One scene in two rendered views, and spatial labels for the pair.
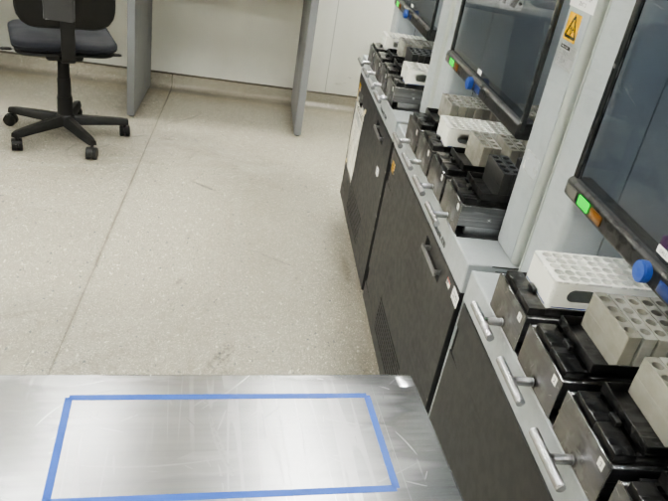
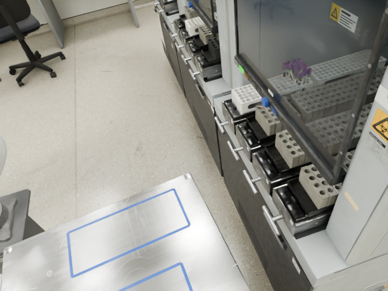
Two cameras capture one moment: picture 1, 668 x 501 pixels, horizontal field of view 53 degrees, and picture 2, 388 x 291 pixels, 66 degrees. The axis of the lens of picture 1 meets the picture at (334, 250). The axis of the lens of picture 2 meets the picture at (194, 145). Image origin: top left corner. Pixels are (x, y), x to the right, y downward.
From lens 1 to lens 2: 0.30 m
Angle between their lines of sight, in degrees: 18
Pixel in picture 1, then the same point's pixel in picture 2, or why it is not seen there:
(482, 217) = (212, 70)
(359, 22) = not seen: outside the picture
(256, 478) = (140, 240)
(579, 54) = not seen: outside the picture
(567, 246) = (245, 81)
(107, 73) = (43, 28)
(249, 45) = not seen: outside the picture
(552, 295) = (241, 109)
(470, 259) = (212, 93)
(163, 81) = (69, 22)
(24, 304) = (55, 156)
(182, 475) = (114, 249)
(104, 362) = (94, 168)
